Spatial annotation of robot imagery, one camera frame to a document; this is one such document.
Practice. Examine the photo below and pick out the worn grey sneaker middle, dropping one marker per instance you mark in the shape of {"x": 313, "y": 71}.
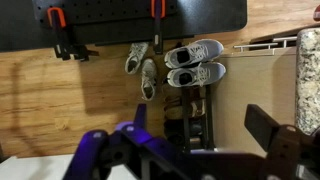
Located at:
{"x": 149, "y": 76}

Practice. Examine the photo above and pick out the grey sneaker upper right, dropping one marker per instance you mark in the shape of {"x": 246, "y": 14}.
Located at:
{"x": 199, "y": 51}

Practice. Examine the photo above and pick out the black metal shoe rack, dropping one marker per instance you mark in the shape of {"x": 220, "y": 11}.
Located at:
{"x": 188, "y": 117}

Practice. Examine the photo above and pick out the orange black clamp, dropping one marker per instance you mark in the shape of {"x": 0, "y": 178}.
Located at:
{"x": 158, "y": 12}
{"x": 64, "y": 48}

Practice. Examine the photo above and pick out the worn grey sneaker left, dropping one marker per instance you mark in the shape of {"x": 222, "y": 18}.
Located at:
{"x": 135, "y": 56}

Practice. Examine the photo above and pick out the grey sneaker lower right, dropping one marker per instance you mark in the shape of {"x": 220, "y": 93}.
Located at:
{"x": 201, "y": 75}

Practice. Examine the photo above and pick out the orange black clamp right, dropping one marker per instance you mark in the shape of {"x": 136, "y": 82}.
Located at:
{"x": 158, "y": 12}

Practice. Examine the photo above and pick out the orange black clamp left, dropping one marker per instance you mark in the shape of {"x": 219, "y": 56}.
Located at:
{"x": 64, "y": 48}

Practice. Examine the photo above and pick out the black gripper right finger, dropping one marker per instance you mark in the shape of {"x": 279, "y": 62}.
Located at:
{"x": 260, "y": 125}

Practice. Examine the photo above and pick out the worn grey sneaker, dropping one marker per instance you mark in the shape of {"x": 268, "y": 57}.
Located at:
{"x": 149, "y": 76}
{"x": 135, "y": 56}

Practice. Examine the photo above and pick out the silver drawer handle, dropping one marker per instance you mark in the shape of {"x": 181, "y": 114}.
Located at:
{"x": 269, "y": 44}

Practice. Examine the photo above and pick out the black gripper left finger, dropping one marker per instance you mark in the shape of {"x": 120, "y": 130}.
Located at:
{"x": 140, "y": 116}

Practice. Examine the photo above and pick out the granite counter top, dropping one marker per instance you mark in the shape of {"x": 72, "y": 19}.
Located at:
{"x": 308, "y": 81}

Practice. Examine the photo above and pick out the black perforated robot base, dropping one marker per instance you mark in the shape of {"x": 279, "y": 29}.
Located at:
{"x": 24, "y": 24}

